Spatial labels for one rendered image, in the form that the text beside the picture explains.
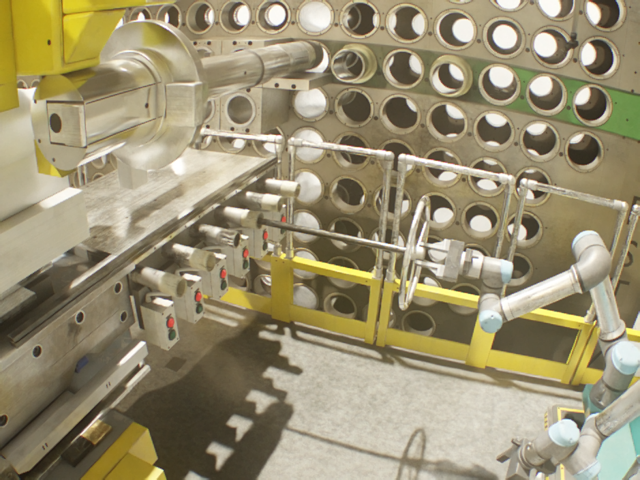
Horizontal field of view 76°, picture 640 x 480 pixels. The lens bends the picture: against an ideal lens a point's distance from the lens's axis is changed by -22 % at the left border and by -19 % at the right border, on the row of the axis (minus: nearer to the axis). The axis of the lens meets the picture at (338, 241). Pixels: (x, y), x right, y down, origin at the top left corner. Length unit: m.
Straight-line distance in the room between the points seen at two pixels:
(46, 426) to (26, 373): 0.15
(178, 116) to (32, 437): 0.91
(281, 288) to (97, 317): 1.41
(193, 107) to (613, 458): 1.61
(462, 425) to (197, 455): 1.17
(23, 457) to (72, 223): 0.62
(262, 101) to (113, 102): 1.91
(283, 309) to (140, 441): 1.54
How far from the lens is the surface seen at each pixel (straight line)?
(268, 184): 2.17
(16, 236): 1.17
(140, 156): 1.29
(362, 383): 2.42
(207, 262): 1.63
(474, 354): 2.58
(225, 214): 1.90
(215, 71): 1.43
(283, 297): 2.70
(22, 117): 1.27
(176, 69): 1.17
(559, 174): 3.01
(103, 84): 1.05
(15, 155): 1.25
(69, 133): 1.03
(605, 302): 1.78
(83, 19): 0.96
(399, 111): 3.63
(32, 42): 1.07
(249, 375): 2.44
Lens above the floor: 1.63
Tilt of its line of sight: 27 degrees down
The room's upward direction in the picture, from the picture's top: 4 degrees clockwise
